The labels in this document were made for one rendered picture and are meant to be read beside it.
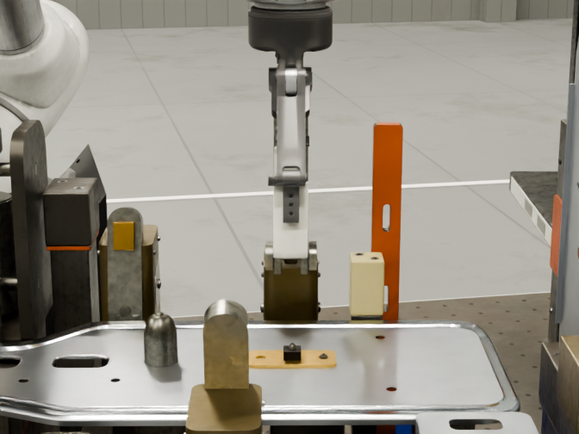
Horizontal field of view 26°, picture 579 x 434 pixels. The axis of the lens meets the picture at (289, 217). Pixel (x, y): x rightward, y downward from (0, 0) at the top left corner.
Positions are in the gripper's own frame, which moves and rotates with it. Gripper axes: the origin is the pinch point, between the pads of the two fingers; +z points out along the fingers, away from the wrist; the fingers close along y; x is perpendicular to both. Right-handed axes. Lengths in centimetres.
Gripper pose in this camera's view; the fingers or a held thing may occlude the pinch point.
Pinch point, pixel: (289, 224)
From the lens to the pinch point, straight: 116.6
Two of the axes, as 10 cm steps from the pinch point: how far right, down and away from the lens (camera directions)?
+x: 10.0, 0.0, 0.1
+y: 0.1, 2.7, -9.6
